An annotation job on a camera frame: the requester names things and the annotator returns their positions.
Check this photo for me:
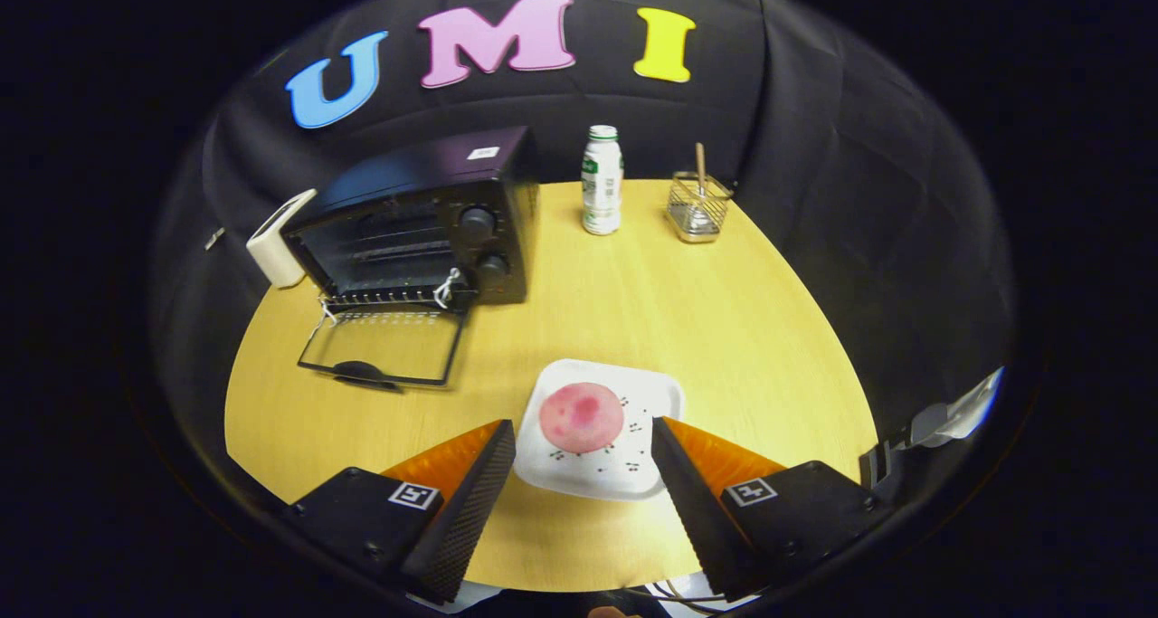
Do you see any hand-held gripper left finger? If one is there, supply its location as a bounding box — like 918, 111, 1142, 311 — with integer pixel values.
280, 419, 517, 605

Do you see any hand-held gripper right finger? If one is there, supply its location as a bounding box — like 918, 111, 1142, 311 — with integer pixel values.
650, 416, 892, 603

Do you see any white square plate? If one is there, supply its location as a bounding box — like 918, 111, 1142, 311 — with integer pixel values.
514, 358, 686, 501

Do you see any pink round bun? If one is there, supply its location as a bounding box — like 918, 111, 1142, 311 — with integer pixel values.
539, 382, 625, 453

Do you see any black toaster oven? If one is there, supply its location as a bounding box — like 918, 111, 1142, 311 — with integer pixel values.
280, 127, 541, 393

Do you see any white pop-up toaster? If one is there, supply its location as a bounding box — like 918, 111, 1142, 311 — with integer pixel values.
246, 188, 318, 289

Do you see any grey white object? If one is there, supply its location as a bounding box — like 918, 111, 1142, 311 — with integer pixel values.
859, 367, 1005, 501

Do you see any white bottle green label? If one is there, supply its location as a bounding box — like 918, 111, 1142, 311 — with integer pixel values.
581, 125, 625, 236

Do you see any black backdrop cloth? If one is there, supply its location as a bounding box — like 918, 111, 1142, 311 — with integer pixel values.
149, 0, 1014, 474

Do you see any wire mesh holder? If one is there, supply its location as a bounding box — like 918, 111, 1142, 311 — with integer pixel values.
667, 172, 734, 244

